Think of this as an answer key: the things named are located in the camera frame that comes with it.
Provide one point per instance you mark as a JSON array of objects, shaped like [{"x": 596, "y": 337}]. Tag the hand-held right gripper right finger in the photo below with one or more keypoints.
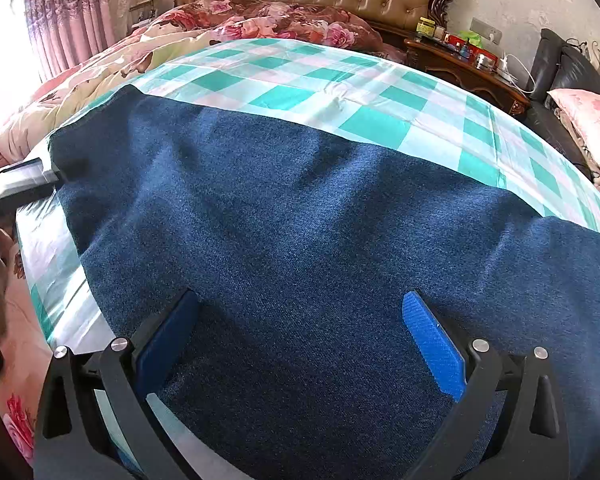
[{"x": 435, "y": 345}]

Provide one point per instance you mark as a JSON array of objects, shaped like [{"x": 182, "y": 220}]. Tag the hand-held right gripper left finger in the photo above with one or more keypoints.
[{"x": 162, "y": 350}]

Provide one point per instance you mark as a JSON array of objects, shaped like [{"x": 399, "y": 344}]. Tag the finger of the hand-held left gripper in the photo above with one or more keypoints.
[{"x": 20, "y": 182}]

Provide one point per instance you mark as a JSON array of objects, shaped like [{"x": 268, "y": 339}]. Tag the blue denim pants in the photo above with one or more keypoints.
[{"x": 300, "y": 240}]

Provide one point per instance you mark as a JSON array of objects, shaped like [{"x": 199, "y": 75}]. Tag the cream pink floral quilt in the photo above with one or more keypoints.
[{"x": 80, "y": 77}]

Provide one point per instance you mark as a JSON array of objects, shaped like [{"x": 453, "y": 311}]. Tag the pink curtain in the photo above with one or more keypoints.
[{"x": 65, "y": 20}]

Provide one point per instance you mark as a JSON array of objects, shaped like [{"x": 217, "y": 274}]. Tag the black leather sofa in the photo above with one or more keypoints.
[{"x": 545, "y": 120}]

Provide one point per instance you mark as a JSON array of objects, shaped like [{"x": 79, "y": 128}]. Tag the dark wooden nightstand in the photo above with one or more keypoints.
[{"x": 465, "y": 77}]

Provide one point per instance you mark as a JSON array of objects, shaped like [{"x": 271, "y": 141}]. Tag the large pink floral pillow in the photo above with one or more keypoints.
[{"x": 595, "y": 125}]

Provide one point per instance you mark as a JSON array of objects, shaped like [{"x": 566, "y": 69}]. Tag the green white checked sheet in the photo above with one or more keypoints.
[{"x": 330, "y": 90}]

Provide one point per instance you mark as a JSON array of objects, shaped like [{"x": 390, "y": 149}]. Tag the white power strip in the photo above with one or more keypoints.
[{"x": 510, "y": 75}]

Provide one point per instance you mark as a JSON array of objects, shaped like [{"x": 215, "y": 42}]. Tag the round metal tin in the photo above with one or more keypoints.
[{"x": 485, "y": 61}]

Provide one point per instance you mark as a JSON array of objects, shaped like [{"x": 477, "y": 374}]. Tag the red box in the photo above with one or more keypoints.
[{"x": 472, "y": 51}]

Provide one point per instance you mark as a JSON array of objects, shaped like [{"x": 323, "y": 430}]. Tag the dark red floral quilt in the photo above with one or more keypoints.
[{"x": 280, "y": 22}]

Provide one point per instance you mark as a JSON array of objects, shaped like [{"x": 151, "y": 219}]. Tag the green plastic bag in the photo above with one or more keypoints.
[{"x": 470, "y": 38}]

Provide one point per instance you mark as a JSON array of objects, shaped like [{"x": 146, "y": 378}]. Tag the yellow lid jar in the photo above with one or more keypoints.
[{"x": 426, "y": 28}]

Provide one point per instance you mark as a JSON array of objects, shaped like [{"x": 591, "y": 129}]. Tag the grey wall socket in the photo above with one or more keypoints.
[{"x": 485, "y": 30}]

